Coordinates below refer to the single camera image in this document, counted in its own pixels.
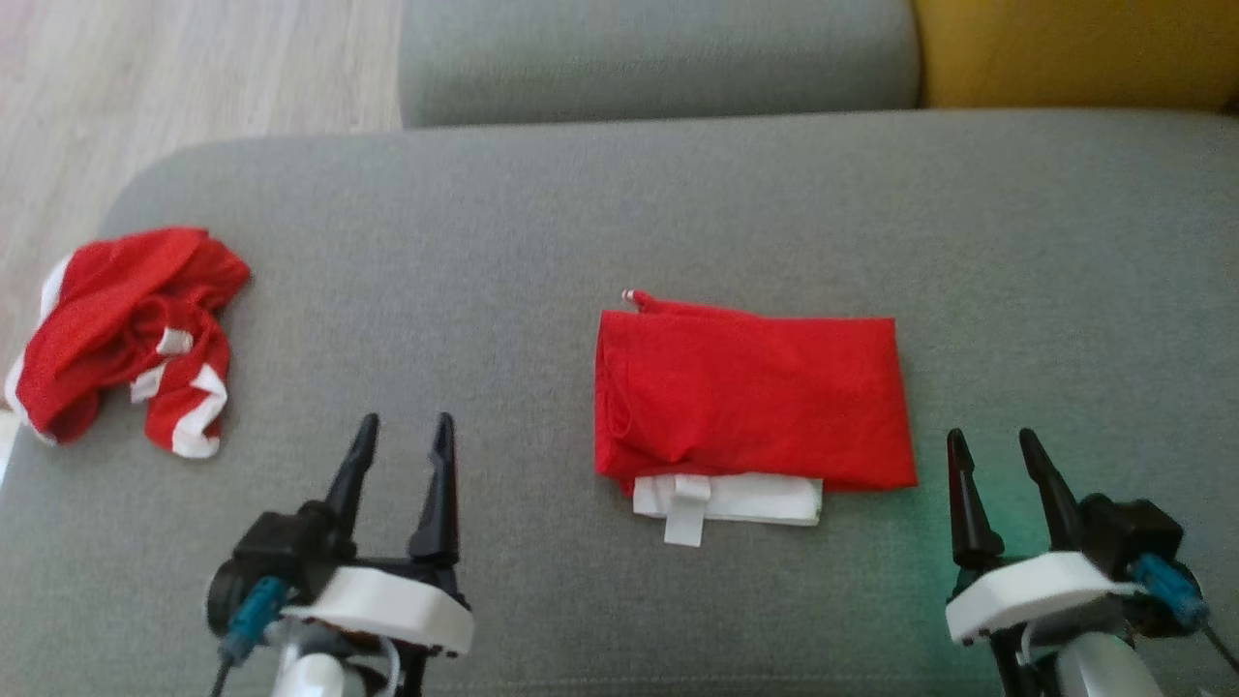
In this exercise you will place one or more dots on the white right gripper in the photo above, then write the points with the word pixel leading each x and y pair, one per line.
pixel 1036 595

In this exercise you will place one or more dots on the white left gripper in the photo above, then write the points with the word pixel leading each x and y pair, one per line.
pixel 397 605

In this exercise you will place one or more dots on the red basketball jersey white trim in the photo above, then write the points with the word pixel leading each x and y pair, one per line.
pixel 755 397

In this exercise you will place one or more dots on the red shorts with white bands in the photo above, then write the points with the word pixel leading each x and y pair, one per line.
pixel 106 319

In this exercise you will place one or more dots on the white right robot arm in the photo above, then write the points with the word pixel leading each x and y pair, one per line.
pixel 1103 673

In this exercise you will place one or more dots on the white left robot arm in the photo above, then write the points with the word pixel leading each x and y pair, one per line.
pixel 315 678

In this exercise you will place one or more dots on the grey sofa seat cushion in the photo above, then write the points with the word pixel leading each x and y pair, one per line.
pixel 581 213

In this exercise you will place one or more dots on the yellow cushion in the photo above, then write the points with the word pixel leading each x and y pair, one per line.
pixel 1065 48

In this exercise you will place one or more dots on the grey sofa cushion with seam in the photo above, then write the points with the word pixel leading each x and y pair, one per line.
pixel 658 58

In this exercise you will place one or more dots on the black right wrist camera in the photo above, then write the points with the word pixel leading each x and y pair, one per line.
pixel 1128 528

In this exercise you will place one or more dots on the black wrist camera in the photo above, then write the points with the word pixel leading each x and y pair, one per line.
pixel 1128 528
pixel 281 542

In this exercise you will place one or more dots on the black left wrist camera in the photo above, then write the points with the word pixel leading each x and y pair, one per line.
pixel 281 542

